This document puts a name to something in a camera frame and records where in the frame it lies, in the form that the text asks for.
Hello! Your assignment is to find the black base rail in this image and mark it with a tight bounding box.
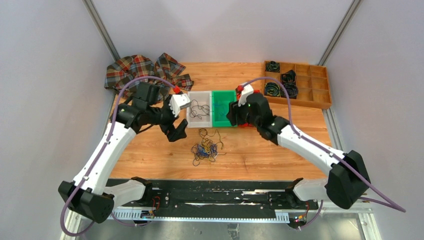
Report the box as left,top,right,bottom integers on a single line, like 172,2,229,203
117,179,319,223

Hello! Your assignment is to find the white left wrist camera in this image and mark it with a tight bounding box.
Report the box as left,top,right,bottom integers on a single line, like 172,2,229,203
168,93,191,118

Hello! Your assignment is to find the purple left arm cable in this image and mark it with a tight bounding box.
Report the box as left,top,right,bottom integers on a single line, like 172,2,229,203
59,76,181,238

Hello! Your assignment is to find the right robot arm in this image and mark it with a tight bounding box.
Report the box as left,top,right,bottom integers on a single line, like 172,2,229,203
226,93,370,210

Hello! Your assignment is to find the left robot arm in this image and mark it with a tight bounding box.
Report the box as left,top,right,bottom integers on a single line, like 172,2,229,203
58,82,191,224

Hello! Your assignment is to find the brown wire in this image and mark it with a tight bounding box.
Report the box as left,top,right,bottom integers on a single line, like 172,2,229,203
188,98,211,121
190,127,227,167

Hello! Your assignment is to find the wooden compartment tray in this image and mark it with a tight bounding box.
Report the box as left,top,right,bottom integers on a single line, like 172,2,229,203
263,60,332,110

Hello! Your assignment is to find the white plastic bin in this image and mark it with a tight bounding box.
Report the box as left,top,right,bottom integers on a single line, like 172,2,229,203
186,91,213,128

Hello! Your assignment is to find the red plastic bin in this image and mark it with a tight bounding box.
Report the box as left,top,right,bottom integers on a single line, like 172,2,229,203
237,123,255,128

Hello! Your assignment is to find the plaid cloth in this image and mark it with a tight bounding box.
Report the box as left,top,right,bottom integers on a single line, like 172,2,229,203
104,53,195,94

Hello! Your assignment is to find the light blue wire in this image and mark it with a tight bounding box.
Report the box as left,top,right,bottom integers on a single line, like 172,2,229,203
213,100,233,122

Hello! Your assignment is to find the green plastic bin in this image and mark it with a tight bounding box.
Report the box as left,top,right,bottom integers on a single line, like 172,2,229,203
211,90,237,128

